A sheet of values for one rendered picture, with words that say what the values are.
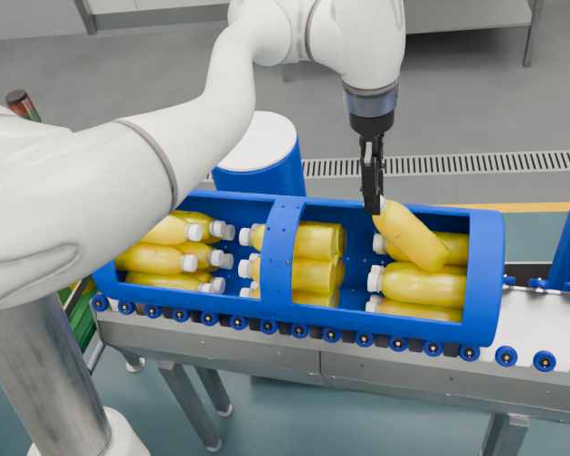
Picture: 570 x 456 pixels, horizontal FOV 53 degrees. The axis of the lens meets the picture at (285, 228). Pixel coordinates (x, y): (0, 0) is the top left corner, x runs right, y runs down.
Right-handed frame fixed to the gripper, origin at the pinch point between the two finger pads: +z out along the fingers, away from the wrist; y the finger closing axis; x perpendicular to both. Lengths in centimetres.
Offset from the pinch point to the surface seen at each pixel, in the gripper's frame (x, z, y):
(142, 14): 222, 124, 303
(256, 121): 44, 29, 57
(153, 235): 50, 15, -3
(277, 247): 18.9, 10.7, -6.9
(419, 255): -9.2, 13.0, -3.7
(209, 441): 61, 122, -10
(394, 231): -4.3, 6.6, -3.5
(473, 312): -20.0, 17.1, -12.9
